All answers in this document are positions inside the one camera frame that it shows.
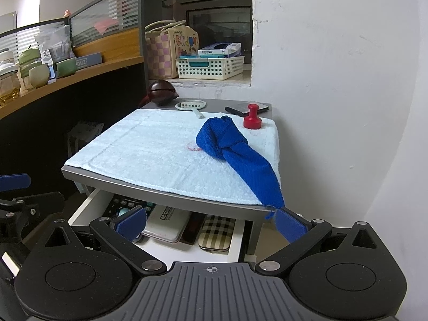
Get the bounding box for pale hand mirror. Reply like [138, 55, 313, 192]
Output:
[175, 100, 207, 119]

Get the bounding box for green lidded bottle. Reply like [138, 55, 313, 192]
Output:
[18, 48, 42, 89]

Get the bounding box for white perforated plastic basket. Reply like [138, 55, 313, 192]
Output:
[175, 55, 245, 81]

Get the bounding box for pale green ceramic cup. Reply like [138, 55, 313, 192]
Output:
[29, 65, 51, 87]

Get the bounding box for white cabinet drawer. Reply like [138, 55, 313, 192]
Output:
[68, 189, 253, 263]

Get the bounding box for wooden colourful letter board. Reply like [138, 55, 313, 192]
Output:
[167, 28, 200, 79]

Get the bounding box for plaid glasses case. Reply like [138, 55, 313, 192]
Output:
[198, 216, 237, 251]

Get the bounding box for pink checkered woven bag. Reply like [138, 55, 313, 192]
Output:
[145, 20, 188, 81]

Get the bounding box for blue and white glove box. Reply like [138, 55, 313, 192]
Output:
[204, 42, 242, 57]

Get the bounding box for dark glass cabinet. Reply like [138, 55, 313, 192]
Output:
[162, 0, 252, 57]

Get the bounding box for blue cardboard box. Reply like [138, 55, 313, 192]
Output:
[75, 52, 102, 71]

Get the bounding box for dark red wooden ball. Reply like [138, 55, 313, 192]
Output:
[148, 80, 178, 107]

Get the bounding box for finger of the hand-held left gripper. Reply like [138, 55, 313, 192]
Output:
[0, 173, 31, 192]

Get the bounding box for pink paper note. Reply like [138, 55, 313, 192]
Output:
[94, 18, 119, 34]

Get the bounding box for light blue towel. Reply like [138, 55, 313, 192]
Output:
[63, 109, 281, 206]

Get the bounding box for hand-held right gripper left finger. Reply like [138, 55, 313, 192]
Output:
[45, 205, 167, 277]

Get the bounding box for wooden office desk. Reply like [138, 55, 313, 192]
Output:
[0, 27, 148, 208]

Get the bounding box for red knob stamp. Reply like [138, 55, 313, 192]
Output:
[243, 104, 263, 130]

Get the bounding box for dark red wallet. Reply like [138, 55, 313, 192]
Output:
[179, 212, 206, 245]

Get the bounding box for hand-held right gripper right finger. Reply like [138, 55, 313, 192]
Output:
[255, 207, 378, 276]

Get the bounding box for clear plastic bag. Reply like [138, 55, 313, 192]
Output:
[33, 25, 72, 64]

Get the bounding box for grey flat case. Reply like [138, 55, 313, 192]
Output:
[225, 104, 270, 116]

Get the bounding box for black calculator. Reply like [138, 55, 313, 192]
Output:
[100, 197, 158, 231]

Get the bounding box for striped glass desk partition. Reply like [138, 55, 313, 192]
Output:
[0, 0, 141, 61]

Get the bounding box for grey metal stamp pad tin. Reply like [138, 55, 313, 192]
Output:
[141, 204, 194, 244]

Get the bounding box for glass jar with yellow liquid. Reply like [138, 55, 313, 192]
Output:
[0, 52, 21, 106]

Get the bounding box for blue microfibre cloth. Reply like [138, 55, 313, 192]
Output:
[196, 115, 285, 221]

